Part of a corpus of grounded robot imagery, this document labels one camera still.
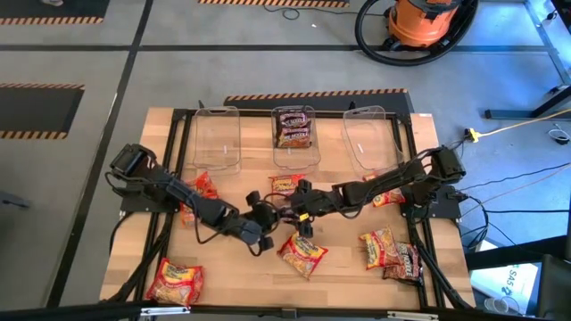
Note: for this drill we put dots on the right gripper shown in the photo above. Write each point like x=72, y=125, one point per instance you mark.
x=305, y=206

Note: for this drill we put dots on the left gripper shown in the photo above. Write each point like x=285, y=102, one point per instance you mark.
x=261, y=223

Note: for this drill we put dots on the orange Saucy Noods packet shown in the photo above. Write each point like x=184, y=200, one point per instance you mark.
x=283, y=183
x=187, y=216
x=205, y=185

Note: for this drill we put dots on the Maruchan beef ramen packet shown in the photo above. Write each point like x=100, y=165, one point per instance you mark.
x=302, y=255
x=379, y=249
x=174, y=283
x=390, y=198

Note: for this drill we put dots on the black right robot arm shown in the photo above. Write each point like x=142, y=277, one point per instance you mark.
x=392, y=178

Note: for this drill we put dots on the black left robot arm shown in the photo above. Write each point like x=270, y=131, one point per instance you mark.
x=196, y=203

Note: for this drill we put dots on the clear plastic bin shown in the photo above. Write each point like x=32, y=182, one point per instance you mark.
x=294, y=158
x=370, y=138
x=216, y=138

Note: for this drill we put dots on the black hazard-striped floor mat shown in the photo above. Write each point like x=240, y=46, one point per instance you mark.
x=272, y=2
x=53, y=9
x=312, y=101
x=35, y=109

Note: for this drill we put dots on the orange shop vacuum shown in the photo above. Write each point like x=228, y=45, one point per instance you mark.
x=421, y=22
x=359, y=31

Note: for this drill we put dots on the black gantry bar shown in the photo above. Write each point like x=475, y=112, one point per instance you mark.
x=89, y=312

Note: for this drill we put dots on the black floor beam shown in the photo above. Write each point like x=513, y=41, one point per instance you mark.
x=513, y=255

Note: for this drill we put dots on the clear plastic cup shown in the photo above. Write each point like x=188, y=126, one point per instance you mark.
x=497, y=305

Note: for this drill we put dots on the white printed sign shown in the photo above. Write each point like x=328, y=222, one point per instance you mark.
x=513, y=278

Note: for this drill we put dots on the black floor stand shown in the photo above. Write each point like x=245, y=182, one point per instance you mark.
x=508, y=114

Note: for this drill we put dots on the gray floor object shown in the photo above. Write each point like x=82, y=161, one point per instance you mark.
x=13, y=200

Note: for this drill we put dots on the black table frame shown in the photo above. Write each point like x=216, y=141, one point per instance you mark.
x=256, y=114

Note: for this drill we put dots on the silver metal bracket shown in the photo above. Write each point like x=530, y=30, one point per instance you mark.
x=165, y=311
x=412, y=315

